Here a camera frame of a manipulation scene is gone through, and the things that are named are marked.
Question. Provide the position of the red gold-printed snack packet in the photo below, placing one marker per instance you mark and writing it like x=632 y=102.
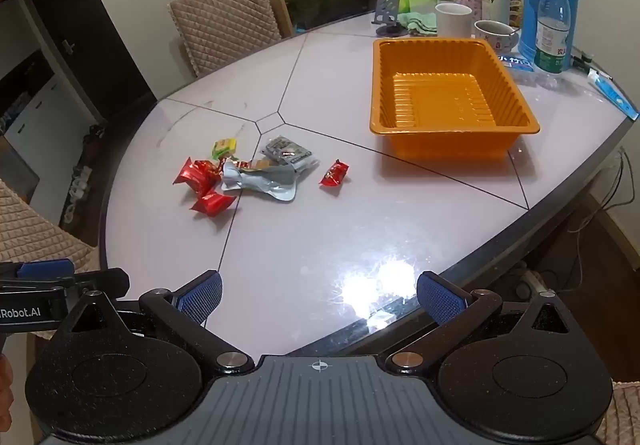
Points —
x=235 y=164

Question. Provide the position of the beige quilted chair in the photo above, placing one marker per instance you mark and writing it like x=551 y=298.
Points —
x=622 y=412
x=35 y=230
x=225 y=15

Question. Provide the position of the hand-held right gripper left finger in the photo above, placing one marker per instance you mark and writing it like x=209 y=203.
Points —
x=200 y=297

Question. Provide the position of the green cloth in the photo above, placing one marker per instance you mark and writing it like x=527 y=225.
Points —
x=420 y=23

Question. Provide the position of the brown candy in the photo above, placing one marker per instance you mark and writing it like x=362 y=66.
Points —
x=261 y=165

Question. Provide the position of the green yellow candy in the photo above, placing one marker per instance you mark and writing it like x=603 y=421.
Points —
x=224 y=148

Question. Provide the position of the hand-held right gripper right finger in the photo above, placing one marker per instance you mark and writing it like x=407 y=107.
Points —
x=440 y=297

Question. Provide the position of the white drawer cabinet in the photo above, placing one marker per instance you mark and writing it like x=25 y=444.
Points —
x=45 y=110

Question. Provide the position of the orange plastic tray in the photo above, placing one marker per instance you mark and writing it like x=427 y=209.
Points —
x=400 y=135

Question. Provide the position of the grey phone stand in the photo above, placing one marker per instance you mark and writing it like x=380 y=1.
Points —
x=387 y=10

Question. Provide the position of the grey clear snack packet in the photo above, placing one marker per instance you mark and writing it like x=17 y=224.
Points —
x=290 y=152

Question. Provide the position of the white cup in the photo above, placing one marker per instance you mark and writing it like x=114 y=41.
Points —
x=452 y=22

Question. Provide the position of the clear plastic water bottle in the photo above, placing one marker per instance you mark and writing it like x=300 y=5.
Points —
x=552 y=35

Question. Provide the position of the dark wooden cabinet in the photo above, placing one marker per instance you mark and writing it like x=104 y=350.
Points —
x=85 y=40

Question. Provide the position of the metal spoon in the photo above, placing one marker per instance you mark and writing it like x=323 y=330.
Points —
x=511 y=31

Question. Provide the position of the blue tissue packet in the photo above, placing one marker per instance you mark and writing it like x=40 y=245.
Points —
x=517 y=64

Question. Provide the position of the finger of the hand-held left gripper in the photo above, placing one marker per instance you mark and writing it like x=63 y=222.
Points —
x=45 y=269
x=100 y=281

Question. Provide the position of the silver snack pouch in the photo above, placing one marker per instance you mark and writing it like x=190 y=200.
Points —
x=260 y=182

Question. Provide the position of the blue toothpaste tube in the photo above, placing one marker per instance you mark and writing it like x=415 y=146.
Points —
x=612 y=92

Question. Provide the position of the patterned enamel mug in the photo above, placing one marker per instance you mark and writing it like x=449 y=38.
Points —
x=492 y=42

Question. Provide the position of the small red candy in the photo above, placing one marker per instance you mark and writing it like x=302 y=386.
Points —
x=334 y=173

